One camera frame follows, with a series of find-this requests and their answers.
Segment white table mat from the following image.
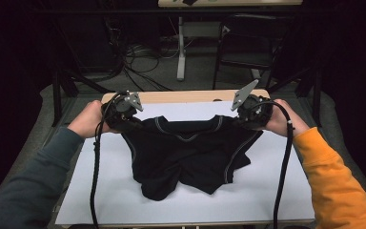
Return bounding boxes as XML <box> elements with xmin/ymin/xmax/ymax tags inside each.
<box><xmin>54</xmin><ymin>100</ymin><xmax>316</xmax><ymax>226</ymax></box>

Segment white desk leg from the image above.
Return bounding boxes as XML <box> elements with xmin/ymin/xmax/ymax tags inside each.
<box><xmin>175</xmin><ymin>16</ymin><xmax>187</xmax><ymax>82</ymax></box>

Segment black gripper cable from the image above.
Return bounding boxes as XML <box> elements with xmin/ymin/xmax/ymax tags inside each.
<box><xmin>89</xmin><ymin>91</ymin><xmax>126</xmax><ymax>229</ymax></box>
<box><xmin>251</xmin><ymin>99</ymin><xmax>295</xmax><ymax>229</ymax></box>

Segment black metal frame stand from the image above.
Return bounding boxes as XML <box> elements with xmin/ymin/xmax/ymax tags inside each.
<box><xmin>51</xmin><ymin>70</ymin><xmax>112</xmax><ymax>128</ymax></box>
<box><xmin>266</xmin><ymin>66</ymin><xmax>324</xmax><ymax>128</ymax></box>

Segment wooden table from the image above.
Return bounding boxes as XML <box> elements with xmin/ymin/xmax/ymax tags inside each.
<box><xmin>60</xmin><ymin>89</ymin><xmax>315</xmax><ymax>229</ymax></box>

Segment bundle of floor cables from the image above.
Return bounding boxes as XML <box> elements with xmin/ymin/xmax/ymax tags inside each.
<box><xmin>120</xmin><ymin>37</ymin><xmax>179</xmax><ymax>94</ymax></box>

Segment person's left hand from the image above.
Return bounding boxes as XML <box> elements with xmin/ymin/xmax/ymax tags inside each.
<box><xmin>67</xmin><ymin>99</ymin><xmax>119</xmax><ymax>139</ymax></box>

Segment black folding chair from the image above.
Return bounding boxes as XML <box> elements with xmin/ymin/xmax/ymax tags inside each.
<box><xmin>212</xmin><ymin>12</ymin><xmax>295</xmax><ymax>91</ymax></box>

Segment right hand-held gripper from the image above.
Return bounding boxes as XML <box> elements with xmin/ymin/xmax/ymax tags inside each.
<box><xmin>230</xmin><ymin>79</ymin><xmax>274</xmax><ymax>130</ymax></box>

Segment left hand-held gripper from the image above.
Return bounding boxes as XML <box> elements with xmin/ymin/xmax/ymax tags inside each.
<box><xmin>101</xmin><ymin>90</ymin><xmax>145</xmax><ymax>129</ymax></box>

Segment person's right hand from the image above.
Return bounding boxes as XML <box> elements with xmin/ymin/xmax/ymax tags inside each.
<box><xmin>264</xmin><ymin>98</ymin><xmax>311</xmax><ymax>138</ymax></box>

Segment black shorts with grey stitching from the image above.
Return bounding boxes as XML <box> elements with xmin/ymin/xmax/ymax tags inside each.
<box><xmin>120</xmin><ymin>114</ymin><xmax>264</xmax><ymax>202</ymax></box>

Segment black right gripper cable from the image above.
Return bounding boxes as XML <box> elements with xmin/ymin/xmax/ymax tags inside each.
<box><xmin>251</xmin><ymin>99</ymin><xmax>295</xmax><ymax>229</ymax></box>

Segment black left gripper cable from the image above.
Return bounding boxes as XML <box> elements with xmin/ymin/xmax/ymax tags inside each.
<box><xmin>89</xmin><ymin>91</ymin><xmax>126</xmax><ymax>229</ymax></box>

